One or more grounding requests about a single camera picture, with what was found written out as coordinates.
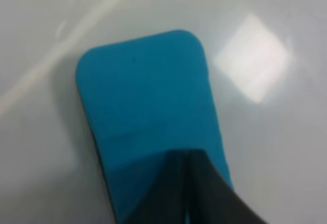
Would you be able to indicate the white whiteboard with aluminium frame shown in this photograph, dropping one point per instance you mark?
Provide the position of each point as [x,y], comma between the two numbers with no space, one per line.
[267,68]

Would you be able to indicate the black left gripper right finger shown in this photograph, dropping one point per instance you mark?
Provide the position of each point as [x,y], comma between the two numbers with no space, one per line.
[210,199]

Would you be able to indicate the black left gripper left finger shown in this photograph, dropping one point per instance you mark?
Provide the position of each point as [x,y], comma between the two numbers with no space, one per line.
[165,200]

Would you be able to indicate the blue whiteboard eraser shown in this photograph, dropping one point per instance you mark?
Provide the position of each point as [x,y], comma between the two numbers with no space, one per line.
[142,98]

